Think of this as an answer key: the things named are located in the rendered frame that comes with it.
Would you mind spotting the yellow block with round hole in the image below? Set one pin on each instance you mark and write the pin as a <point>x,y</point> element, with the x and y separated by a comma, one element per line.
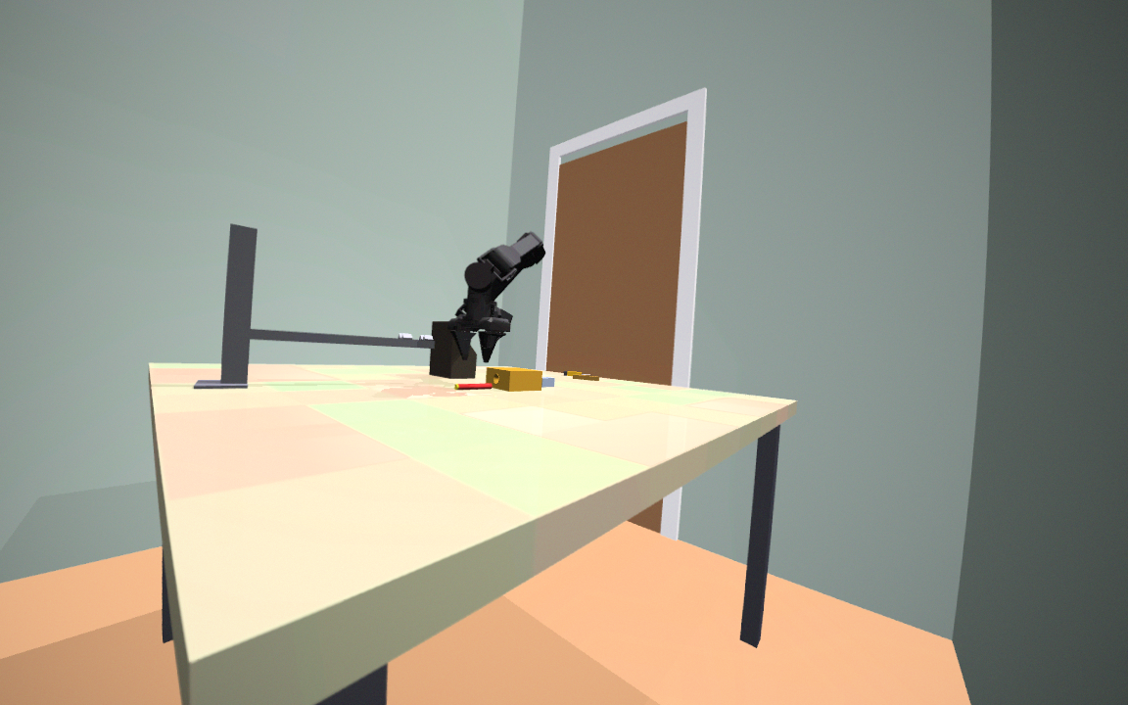
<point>514,379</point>

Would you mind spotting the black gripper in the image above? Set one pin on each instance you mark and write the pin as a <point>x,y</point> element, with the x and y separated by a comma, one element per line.
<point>478,316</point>

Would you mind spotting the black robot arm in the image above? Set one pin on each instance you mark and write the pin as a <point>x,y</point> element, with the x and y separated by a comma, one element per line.
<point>496,268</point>

